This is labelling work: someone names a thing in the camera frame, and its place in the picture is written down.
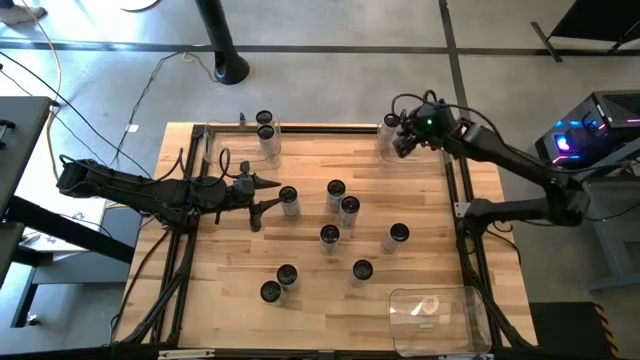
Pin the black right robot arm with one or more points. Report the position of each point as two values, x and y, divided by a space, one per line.
515 155

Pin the white sheet under desk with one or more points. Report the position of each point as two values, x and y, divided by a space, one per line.
60 235

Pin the small black table clamp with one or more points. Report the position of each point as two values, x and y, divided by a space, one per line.
242 119

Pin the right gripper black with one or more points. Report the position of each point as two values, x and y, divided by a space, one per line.
430 125

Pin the black desk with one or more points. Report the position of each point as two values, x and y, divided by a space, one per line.
20 140

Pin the computer case with RGB lights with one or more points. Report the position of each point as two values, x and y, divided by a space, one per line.
600 120

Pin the black tower floor stand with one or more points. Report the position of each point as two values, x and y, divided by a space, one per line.
222 40

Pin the white metal edge bracket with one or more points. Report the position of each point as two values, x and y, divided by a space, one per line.
465 356
185 354

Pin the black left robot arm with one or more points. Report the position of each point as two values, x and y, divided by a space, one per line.
125 187

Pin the black mat with hazard stripes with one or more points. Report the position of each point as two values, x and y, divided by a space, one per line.
560 330

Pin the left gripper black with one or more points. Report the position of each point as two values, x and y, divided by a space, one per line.
244 190

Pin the teal palm Celsius can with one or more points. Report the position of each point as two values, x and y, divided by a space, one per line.
329 233
264 117
287 274
266 132

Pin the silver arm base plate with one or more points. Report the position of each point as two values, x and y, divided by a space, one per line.
461 209

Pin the clear plastic bin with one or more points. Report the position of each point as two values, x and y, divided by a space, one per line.
430 156
235 155
450 330

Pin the person's shoe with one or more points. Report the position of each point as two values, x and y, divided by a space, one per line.
20 14

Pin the grey metal cart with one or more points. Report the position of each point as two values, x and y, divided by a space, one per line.
615 250

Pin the small white floor marker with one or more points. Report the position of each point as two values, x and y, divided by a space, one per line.
132 128

